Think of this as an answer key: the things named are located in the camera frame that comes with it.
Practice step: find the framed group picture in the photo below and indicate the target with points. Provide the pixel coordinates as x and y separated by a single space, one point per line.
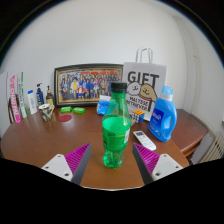
86 85

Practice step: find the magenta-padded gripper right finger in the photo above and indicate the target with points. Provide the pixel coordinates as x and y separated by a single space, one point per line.
164 165

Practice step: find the white printed paper bag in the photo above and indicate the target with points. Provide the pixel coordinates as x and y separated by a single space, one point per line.
145 83

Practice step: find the white remote control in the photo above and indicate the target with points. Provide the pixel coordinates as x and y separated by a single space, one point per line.
144 140

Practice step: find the white radiator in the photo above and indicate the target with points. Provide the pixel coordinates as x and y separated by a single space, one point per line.
215 148

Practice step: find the dark blue pump bottle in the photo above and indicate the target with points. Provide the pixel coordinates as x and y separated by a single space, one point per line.
40 96

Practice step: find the blue tissue pack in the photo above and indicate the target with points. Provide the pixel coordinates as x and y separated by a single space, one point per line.
102 106

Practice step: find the dark amber pump bottle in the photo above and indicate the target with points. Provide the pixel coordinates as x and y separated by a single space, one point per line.
50 98

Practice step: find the long pink printed box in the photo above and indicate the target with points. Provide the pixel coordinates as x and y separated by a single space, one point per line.
14 100

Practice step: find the flat round red coaster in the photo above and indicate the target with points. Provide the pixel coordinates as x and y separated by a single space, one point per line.
65 118

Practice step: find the green plastic drink bottle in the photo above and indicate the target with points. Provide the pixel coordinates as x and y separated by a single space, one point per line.
116 133

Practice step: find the white bottle with blue cap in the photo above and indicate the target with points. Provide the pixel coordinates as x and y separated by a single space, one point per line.
32 103

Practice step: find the blue detergent bottle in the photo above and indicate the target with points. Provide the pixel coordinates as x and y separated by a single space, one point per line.
163 120

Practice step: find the patterned ceramic mug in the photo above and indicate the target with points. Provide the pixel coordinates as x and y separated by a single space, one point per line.
46 112

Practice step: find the long green white box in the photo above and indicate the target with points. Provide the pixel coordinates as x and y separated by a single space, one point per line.
22 96

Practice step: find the colourful puzzle cube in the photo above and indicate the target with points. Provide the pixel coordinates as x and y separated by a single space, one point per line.
137 116

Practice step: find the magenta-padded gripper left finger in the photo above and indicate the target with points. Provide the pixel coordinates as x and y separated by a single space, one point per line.
60 165

